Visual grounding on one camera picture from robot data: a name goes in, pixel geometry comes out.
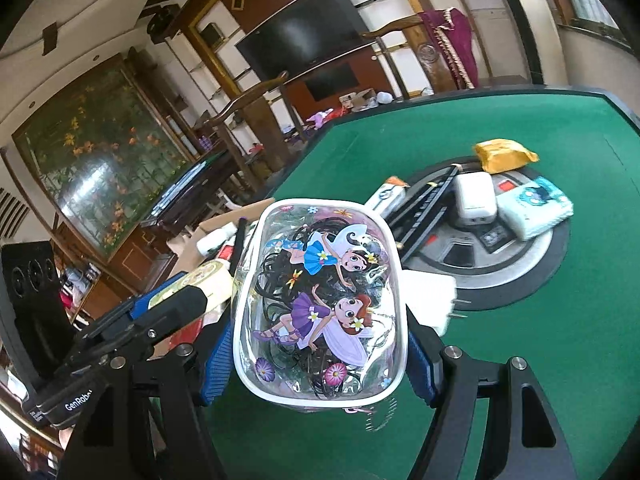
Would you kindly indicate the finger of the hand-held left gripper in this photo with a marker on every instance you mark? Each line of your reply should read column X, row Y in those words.
column 140, row 305
column 170, row 310

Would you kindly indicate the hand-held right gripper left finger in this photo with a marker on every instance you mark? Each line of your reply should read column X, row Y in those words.
column 217, row 370

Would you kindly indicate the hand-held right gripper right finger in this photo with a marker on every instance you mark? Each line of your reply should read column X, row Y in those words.
column 425, row 370

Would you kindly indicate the yellow cartoon tin box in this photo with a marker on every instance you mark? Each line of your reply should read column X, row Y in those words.
column 200, row 275

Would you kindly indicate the white plug adapter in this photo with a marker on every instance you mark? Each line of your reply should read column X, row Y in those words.
column 430, row 300

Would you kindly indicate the cardboard box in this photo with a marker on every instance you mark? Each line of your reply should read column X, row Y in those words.
column 200, row 240

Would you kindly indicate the white bottle red label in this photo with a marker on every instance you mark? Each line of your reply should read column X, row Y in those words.
column 225, row 252

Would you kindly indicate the white bottle green print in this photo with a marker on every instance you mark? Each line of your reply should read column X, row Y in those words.
column 215, row 240

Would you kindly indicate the clear cartoon fairy pouch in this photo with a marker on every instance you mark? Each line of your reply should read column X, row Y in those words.
column 320, row 300

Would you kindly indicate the white blue toothpaste box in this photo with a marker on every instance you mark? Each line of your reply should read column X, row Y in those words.
column 387, row 195

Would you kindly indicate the white charger block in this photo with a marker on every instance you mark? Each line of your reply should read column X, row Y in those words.
column 475, row 197

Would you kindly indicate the blue cartoon tissue pack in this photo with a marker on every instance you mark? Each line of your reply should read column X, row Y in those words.
column 537, row 207

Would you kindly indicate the black loudspeaker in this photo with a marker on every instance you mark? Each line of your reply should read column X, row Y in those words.
column 30, row 305

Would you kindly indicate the round table control panel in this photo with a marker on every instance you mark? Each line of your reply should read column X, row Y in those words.
column 500, row 270

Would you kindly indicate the dark wooden game table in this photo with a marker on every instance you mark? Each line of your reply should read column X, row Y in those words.
column 195, row 180

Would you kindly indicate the black marker blue caps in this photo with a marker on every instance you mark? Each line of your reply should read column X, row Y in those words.
column 425, row 216

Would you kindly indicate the wooden armchair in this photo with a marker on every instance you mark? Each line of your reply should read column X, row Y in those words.
column 260, row 125

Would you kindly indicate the yellow snack packet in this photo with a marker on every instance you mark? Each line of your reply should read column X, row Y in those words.
column 502, row 155

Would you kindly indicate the purple plush toy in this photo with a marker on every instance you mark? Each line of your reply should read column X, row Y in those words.
column 320, row 117

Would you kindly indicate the wooden television cabinet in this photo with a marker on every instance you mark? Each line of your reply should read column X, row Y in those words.
column 330, row 85

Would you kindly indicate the black flat television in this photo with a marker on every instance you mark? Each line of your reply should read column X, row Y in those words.
column 305, row 30

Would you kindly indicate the wooden armchair carved back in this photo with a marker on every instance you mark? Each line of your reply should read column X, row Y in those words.
column 405, row 50

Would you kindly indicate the maroon fringed cloth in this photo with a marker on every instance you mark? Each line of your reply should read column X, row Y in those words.
column 455, row 45

